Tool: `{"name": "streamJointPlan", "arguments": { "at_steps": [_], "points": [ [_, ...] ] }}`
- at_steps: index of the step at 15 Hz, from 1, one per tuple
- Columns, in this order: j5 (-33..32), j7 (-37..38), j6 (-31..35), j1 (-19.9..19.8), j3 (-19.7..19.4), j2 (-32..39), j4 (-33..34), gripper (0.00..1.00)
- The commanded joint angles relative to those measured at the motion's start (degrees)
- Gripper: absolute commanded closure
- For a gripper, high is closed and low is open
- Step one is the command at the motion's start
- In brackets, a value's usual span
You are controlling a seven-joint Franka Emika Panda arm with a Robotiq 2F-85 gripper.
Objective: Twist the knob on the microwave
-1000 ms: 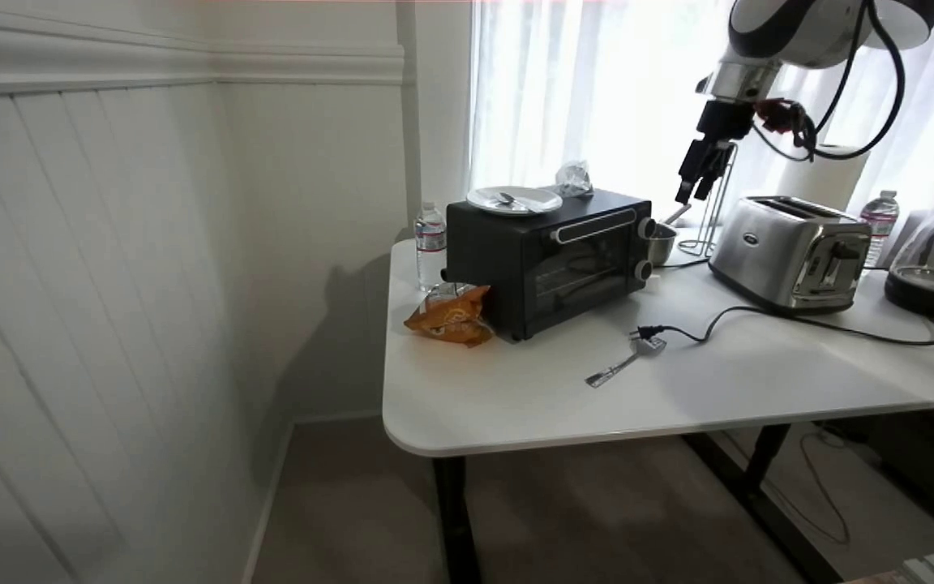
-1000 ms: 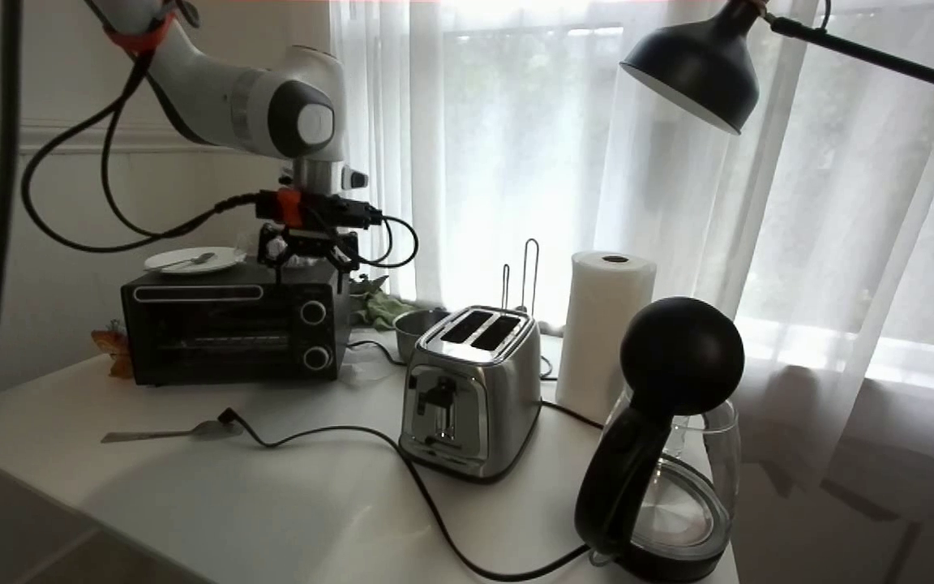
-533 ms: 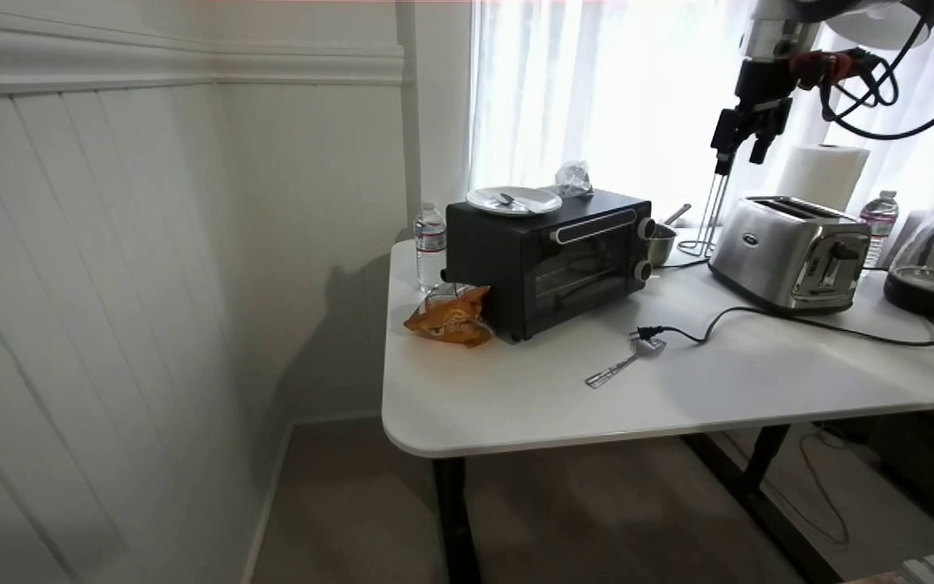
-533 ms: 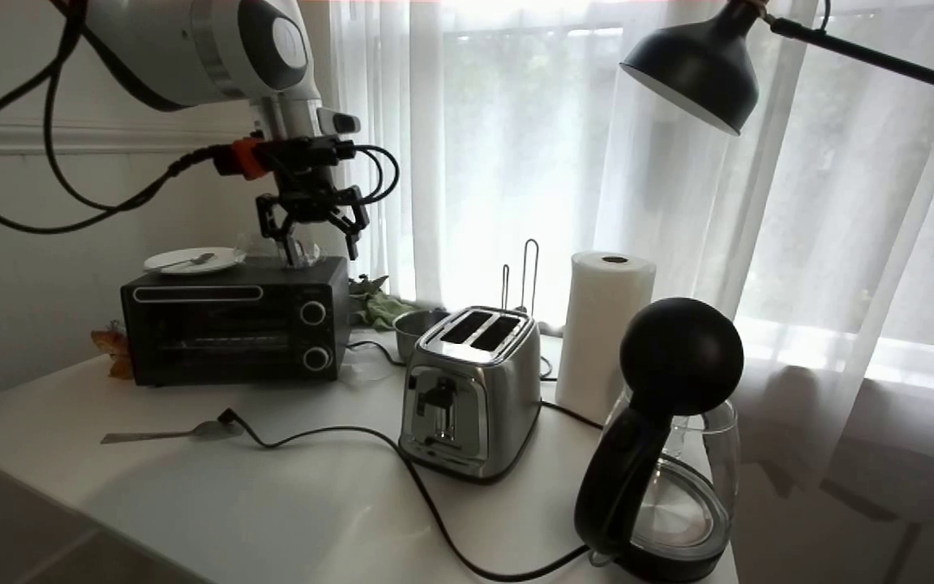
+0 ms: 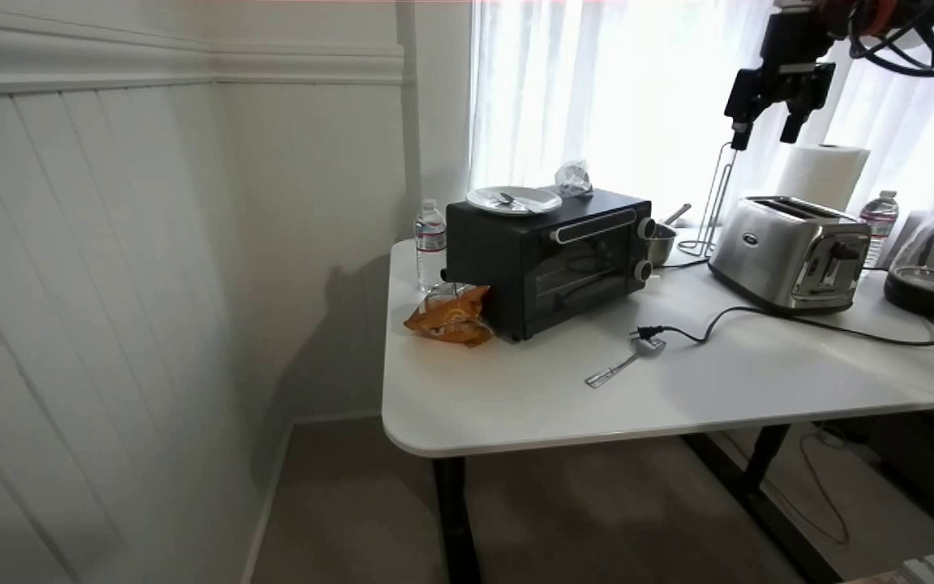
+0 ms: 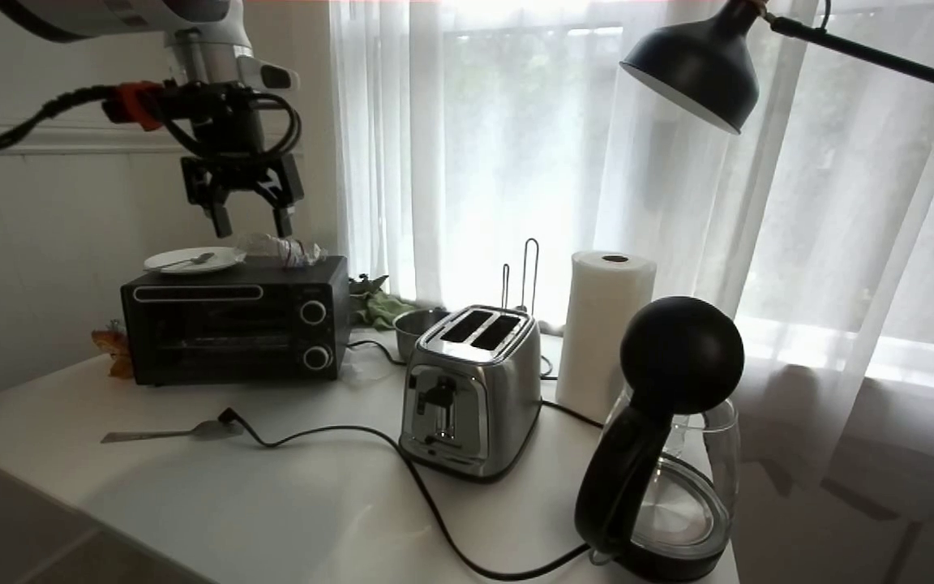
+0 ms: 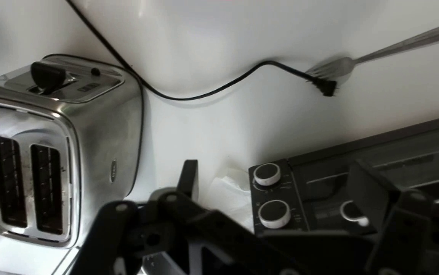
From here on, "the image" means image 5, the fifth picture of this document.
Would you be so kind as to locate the black toaster oven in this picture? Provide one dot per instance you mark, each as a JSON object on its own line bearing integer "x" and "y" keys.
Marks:
{"x": 551, "y": 271}

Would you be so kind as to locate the metal cup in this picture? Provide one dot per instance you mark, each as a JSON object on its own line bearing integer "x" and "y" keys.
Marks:
{"x": 664, "y": 244}

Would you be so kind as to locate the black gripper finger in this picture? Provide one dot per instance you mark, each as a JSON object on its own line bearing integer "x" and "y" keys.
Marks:
{"x": 793, "y": 121}
{"x": 739, "y": 125}

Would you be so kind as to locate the crumpled clear plastic wrapper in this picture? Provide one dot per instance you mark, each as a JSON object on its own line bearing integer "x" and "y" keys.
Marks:
{"x": 574, "y": 179}

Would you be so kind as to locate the black table frame legs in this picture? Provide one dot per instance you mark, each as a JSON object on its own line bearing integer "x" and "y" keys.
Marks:
{"x": 456, "y": 519}

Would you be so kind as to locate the white paper towel roll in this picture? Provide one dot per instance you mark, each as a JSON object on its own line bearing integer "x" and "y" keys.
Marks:
{"x": 826, "y": 174}

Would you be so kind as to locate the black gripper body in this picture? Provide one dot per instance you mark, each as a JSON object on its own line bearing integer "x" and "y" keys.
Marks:
{"x": 795, "y": 43}

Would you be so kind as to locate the silver toaster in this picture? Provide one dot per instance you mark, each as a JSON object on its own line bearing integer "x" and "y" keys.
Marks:
{"x": 780, "y": 254}

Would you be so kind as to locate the clear plastic water bottle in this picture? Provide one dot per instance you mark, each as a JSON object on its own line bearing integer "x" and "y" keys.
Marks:
{"x": 430, "y": 244}
{"x": 884, "y": 214}

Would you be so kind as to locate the orange chips bag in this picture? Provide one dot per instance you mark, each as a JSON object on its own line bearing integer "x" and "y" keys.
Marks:
{"x": 453, "y": 314}

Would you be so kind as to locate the metal utensil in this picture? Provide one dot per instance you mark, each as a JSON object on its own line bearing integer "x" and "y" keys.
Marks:
{"x": 611, "y": 374}

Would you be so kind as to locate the white sheer curtain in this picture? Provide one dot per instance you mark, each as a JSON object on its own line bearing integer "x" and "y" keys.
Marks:
{"x": 598, "y": 84}

